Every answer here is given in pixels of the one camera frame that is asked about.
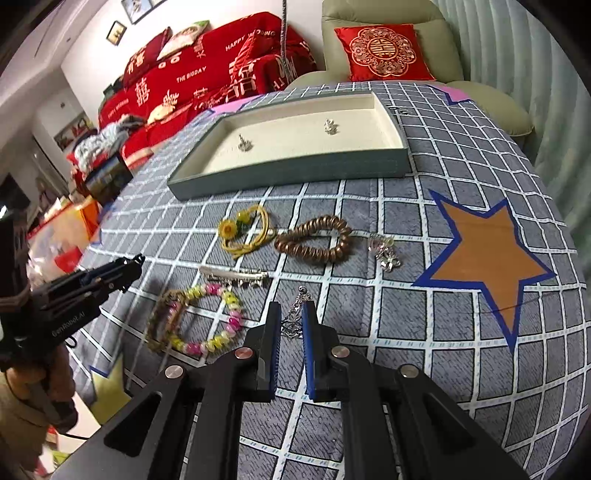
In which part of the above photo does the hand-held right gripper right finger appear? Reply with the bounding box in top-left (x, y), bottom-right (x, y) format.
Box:
top-left (302, 302), bottom-right (529, 480)

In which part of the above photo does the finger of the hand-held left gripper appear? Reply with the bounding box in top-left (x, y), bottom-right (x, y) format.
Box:
top-left (81, 253), bottom-right (146, 284)
top-left (85, 276), bottom-right (132, 298)

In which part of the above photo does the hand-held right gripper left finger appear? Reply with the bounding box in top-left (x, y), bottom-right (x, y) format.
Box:
top-left (55, 302), bottom-right (282, 480)

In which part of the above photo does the silver chain bracelet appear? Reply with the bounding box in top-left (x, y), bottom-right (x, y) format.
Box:
top-left (281, 285), bottom-right (315, 343)

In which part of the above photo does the pink yellow spiral hair tie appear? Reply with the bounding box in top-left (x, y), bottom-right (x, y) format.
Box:
top-left (167, 283), bottom-right (244, 357)

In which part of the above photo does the gold twisted bracelet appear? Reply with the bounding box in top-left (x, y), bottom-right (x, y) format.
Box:
top-left (145, 290), bottom-right (186, 352)

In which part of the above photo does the silver hair clip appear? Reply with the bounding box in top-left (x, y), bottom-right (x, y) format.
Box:
top-left (198, 265), bottom-right (270, 289)

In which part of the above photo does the brown spiral hair tie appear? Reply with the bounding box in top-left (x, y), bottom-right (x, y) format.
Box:
top-left (274, 214), bottom-right (352, 265)

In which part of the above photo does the yellow sunflower hair tie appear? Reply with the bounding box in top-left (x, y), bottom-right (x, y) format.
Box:
top-left (218, 205), bottom-right (276, 259)

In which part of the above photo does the grey jewellery tray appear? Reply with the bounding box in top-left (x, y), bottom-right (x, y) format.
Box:
top-left (166, 89), bottom-right (411, 200)

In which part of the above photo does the person's left hand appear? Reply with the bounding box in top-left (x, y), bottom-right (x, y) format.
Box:
top-left (9, 353), bottom-right (78, 432)

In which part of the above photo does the orange bag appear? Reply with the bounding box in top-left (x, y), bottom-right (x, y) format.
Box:
top-left (27, 198), bottom-right (101, 274)

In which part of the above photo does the black box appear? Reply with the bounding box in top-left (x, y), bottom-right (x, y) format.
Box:
top-left (84, 154), bottom-right (134, 205)

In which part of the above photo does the grey checked tablecloth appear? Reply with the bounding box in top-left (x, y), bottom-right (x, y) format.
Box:
top-left (71, 79), bottom-right (583, 480)

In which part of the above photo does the pile of grey clothes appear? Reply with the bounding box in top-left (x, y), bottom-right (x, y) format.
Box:
top-left (73, 115), bottom-right (145, 163)

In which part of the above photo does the round beige plush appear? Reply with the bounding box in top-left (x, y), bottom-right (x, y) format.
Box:
top-left (148, 104), bottom-right (179, 124)

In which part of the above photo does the sofa with red cover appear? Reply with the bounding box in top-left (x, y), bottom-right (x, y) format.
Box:
top-left (96, 11), bottom-right (320, 163)

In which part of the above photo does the white green cushion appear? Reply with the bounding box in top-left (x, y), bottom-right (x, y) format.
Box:
top-left (157, 21), bottom-right (209, 61)

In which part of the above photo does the red embroidered cushion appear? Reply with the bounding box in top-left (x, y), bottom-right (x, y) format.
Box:
top-left (333, 24), bottom-right (437, 83)

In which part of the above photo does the beige armchair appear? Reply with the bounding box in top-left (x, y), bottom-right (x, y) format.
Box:
top-left (281, 0), bottom-right (535, 138)

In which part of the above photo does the pale green curtain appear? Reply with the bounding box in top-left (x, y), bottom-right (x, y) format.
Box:
top-left (429, 0), bottom-right (591, 222)

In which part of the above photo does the hanging silver cord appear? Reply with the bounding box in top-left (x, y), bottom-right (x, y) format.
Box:
top-left (276, 0), bottom-right (297, 82)

